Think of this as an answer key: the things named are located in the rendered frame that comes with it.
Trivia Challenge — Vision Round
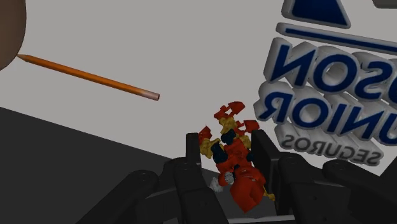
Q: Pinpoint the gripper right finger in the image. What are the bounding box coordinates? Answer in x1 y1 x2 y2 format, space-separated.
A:
249 129 397 224

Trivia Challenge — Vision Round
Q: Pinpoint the white and blue letter sign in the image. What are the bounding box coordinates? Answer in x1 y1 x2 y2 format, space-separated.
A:
253 0 397 167

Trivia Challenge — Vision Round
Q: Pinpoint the orange pencil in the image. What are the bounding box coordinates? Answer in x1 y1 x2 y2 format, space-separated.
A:
17 53 161 102

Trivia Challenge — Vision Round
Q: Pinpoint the red and yellow toy figure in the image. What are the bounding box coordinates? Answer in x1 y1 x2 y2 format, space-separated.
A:
197 101 276 214

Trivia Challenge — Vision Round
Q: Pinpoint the brown rounded object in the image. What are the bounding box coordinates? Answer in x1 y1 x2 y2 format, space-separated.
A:
0 0 27 71

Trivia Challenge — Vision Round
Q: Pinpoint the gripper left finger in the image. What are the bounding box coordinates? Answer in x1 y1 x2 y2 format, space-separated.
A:
75 132 230 224

